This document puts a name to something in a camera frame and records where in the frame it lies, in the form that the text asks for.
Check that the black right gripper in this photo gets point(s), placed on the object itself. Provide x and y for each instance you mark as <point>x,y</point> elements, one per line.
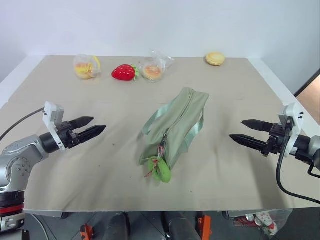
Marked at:
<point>276,140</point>

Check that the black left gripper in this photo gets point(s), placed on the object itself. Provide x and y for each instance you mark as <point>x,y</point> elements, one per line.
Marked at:
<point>68,135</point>

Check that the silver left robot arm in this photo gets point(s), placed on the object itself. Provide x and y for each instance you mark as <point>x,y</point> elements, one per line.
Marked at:
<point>17,160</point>

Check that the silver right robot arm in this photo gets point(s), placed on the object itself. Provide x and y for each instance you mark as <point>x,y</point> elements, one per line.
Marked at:
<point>312,147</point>

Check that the green fabric bag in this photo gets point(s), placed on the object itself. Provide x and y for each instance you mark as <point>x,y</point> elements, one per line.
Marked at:
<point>175,120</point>

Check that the beige tablecloth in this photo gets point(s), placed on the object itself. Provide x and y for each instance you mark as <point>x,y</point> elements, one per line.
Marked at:
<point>100,175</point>

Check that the yellow pastry in plastic bag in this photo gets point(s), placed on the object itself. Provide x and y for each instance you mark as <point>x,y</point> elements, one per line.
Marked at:
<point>85,67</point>

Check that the red plush strawberry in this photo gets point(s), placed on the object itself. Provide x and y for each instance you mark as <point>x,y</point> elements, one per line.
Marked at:
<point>123,72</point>

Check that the round bun in plastic bag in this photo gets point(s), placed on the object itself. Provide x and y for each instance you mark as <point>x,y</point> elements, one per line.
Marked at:
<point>151,71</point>

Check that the round yellow tart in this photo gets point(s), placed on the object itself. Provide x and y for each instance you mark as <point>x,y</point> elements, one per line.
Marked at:
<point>215,58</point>

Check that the green plush zipper charm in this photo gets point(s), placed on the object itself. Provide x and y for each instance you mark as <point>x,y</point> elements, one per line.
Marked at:
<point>163,171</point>

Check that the clear plastic bag with items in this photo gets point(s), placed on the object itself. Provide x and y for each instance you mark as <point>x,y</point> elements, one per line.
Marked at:
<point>265,221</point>

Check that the orange clamp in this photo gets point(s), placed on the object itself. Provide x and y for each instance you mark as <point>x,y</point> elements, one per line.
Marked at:
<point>86,232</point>
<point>203,225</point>

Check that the dark rounded shape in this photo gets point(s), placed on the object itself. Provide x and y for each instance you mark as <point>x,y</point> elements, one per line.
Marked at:
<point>180,226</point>

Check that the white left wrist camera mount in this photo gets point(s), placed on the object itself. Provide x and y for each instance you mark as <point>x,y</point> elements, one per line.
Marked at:
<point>51,112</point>

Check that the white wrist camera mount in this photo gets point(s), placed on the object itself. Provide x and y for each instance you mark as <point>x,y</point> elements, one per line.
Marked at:
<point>295,115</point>
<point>51,112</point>

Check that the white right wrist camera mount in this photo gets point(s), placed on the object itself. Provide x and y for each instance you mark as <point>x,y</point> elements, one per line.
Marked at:
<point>295,115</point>

